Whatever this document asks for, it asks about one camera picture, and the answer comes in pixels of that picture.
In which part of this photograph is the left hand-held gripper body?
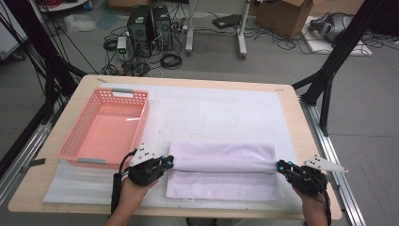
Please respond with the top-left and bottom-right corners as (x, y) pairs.
(127, 142), (165, 187)

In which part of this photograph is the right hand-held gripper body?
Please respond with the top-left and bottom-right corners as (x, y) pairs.
(289, 153), (349, 196)

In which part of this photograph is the lilac printed towel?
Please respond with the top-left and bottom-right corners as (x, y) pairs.
(165, 139), (282, 202)

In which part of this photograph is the pink plastic basket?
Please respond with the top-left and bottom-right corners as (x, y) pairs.
(56, 88), (151, 170)

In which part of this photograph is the person's right hand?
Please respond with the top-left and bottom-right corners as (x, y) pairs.
(292, 186), (329, 212)

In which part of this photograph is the person's left hand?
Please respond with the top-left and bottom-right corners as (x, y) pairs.
(120, 178), (160, 209)

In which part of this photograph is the wooden table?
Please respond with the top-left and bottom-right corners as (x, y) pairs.
(8, 73), (343, 220)

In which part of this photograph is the white grid mat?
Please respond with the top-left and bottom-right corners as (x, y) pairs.
(98, 82), (303, 212)

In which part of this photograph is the small white device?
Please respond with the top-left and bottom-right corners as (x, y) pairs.
(116, 36), (128, 61)

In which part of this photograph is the white flat board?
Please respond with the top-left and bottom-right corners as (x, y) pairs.
(301, 15), (374, 57)

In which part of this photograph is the black computer tower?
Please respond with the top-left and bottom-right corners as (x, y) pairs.
(152, 5), (174, 52)
(126, 5), (154, 58)

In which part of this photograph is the grey rounded device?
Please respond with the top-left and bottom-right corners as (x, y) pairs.
(309, 11), (354, 43)

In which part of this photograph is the cardboard box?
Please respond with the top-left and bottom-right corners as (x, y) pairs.
(255, 0), (314, 40)

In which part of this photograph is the blue plastic sheet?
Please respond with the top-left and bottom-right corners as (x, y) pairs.
(96, 11), (120, 31)

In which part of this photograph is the black flat box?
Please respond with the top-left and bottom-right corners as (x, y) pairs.
(212, 13), (243, 30)

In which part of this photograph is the clear plastic bag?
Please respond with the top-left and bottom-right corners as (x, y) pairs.
(64, 12), (98, 34)

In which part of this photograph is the round white table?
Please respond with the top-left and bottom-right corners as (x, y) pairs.
(37, 0), (88, 13)

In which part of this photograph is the white cabinet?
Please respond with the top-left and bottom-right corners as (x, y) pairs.
(0, 0), (29, 60)

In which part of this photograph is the grey metal bracket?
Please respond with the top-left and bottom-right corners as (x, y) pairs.
(326, 172), (341, 191)
(20, 157), (47, 174)

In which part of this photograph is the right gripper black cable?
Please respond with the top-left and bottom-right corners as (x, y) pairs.
(313, 174), (333, 226)

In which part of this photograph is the aluminium rail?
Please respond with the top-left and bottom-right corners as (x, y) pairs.
(299, 97), (367, 226)
(0, 103), (69, 205)

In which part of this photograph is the coiled black cable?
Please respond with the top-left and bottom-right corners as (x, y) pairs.
(160, 53), (184, 71)

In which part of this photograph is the black metal frame stand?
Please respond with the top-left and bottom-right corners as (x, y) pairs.
(291, 0), (393, 137)
(0, 0), (88, 177)

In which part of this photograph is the white stand frame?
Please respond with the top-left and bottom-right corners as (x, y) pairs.
(184, 0), (252, 60)

